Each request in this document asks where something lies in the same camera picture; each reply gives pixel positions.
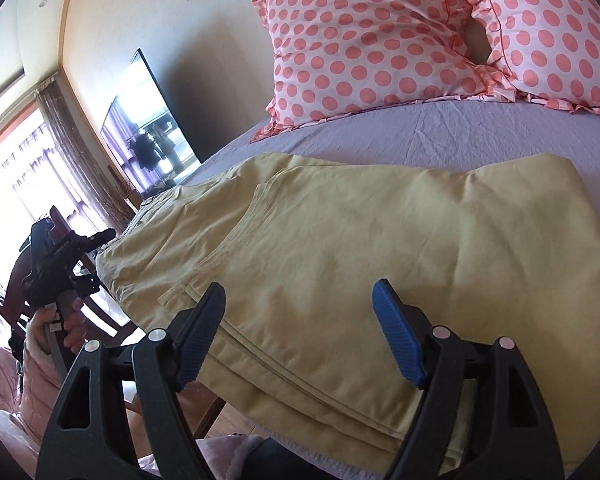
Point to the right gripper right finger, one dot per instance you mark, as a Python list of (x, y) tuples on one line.
[(481, 414)]

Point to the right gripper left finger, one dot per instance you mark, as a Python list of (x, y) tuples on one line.
[(88, 435)]

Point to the khaki pants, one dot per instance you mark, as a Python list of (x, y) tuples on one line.
[(511, 249)]

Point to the person's left hand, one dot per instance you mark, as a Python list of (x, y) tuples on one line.
[(46, 322)]

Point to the dark wooden chair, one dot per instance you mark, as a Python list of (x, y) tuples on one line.
[(105, 321)]

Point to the brown curtain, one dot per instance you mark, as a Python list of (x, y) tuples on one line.
[(106, 196)]

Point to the window with bright glass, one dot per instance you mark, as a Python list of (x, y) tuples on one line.
[(34, 178)]

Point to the black flat television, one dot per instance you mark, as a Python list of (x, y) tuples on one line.
[(142, 134)]

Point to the lavender bed sheet mattress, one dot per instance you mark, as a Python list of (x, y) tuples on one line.
[(452, 135)]

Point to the large pink polka-dot pillow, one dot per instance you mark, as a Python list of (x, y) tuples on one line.
[(334, 58)]

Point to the small pink polka-dot pillow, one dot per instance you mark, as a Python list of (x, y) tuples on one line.
[(548, 51)]

